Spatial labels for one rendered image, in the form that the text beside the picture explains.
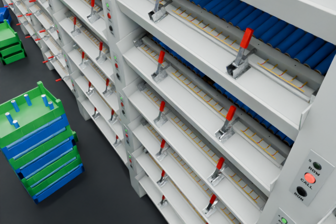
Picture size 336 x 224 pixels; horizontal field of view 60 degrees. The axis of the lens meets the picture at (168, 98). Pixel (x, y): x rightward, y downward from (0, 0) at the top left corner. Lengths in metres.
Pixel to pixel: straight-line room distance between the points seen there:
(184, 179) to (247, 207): 0.31
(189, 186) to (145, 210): 0.62
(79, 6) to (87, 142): 0.95
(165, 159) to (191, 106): 0.40
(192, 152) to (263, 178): 0.30
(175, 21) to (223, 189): 0.46
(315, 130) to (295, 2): 0.19
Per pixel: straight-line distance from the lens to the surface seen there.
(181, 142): 0.92
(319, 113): 0.47
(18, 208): 1.81
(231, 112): 0.65
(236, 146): 0.69
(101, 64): 1.26
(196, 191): 1.04
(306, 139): 0.51
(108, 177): 1.76
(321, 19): 0.42
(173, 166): 1.09
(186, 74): 0.80
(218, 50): 0.62
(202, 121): 0.73
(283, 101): 0.53
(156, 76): 0.82
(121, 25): 0.92
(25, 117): 1.50
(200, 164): 0.88
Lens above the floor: 1.46
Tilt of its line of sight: 43 degrees down
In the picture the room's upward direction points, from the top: straight up
